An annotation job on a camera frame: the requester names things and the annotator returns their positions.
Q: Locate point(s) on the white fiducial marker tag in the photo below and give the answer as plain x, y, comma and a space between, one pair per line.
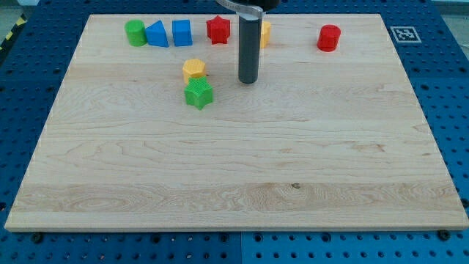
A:
405, 34

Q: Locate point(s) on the blue triangular prism block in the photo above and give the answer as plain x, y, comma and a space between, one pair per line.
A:
156, 35

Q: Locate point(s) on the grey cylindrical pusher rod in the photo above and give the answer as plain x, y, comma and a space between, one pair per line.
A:
249, 31

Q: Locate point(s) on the black bolt left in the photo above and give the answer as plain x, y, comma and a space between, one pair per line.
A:
37, 237

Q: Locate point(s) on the metal hose clamp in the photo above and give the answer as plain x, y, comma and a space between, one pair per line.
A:
249, 9

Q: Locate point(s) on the blue cube block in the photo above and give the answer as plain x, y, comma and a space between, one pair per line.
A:
181, 32

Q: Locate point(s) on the green cylinder block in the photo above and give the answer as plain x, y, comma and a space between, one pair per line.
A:
135, 32

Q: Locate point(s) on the black bolt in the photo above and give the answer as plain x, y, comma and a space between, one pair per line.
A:
37, 237
443, 235

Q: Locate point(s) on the wooden board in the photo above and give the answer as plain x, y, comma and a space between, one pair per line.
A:
322, 141

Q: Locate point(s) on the yellow hexagon block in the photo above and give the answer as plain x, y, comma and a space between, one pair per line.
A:
193, 68

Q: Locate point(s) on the red cylinder block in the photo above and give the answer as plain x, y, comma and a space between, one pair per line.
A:
328, 38

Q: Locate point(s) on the yellow block behind rod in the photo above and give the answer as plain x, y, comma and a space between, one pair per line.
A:
265, 34

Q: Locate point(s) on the red star block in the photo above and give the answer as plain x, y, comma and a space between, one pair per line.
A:
218, 30

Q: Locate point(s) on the black bolt right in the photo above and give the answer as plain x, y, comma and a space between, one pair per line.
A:
443, 235

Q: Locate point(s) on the green star block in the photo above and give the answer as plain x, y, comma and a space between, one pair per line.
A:
198, 92

